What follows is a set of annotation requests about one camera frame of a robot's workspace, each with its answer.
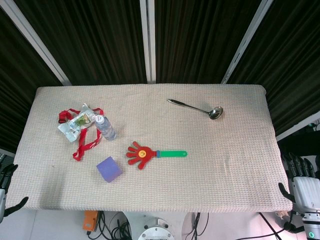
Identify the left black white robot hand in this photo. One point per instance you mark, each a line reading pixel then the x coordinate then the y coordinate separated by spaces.
pixel 2 200

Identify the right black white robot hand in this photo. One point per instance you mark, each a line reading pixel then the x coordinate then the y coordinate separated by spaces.
pixel 307 192

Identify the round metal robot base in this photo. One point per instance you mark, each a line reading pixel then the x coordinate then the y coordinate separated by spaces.
pixel 156 231

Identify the orange box under table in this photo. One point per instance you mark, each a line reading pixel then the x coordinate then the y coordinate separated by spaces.
pixel 90 221

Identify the crumpled plastic snack bag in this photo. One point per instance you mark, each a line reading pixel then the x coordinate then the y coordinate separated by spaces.
pixel 75 125

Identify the purple foam cube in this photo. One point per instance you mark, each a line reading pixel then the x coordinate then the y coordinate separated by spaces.
pixel 109 170

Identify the beige waffle table cloth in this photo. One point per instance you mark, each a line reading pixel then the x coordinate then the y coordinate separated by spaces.
pixel 187 180

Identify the stainless steel ladle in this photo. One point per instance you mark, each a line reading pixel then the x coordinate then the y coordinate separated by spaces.
pixel 215 113

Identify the clear plastic water bottle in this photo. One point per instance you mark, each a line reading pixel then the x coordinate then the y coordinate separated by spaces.
pixel 106 128

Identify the dark pleated curtain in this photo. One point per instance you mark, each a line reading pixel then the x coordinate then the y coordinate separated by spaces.
pixel 100 37

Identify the white metal frame rail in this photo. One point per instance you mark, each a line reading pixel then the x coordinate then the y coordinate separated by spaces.
pixel 295 128

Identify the white metal frame post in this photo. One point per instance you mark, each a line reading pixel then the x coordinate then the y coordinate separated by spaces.
pixel 148 40
pixel 246 42
pixel 35 40

